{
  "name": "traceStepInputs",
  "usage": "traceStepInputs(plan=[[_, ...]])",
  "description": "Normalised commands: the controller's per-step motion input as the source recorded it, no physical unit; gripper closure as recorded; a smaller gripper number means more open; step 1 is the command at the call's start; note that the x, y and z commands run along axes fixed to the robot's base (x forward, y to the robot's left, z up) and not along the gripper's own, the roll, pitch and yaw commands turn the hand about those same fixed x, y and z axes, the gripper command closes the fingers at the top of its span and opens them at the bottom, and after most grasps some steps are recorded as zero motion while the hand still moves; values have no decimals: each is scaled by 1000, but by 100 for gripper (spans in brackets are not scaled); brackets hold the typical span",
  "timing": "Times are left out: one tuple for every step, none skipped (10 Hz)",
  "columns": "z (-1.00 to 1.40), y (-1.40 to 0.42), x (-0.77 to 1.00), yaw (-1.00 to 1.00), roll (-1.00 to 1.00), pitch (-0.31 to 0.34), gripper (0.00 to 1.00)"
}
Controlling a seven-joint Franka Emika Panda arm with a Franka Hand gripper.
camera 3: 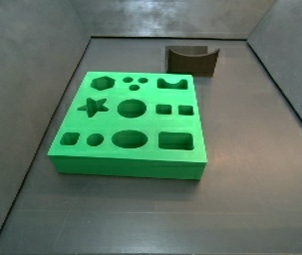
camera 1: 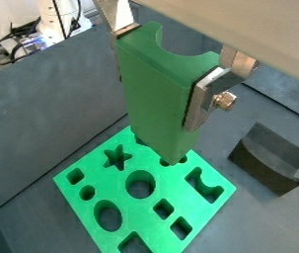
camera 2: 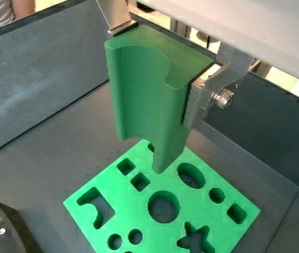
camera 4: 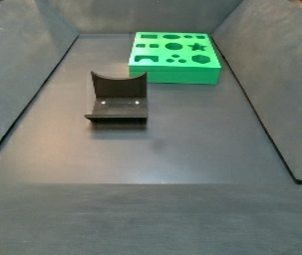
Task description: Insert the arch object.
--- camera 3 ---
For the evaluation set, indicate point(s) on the dark brown arch block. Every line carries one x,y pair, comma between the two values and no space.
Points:
190,60

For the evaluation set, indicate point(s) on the green shape sorter board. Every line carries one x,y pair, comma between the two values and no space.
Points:
133,125

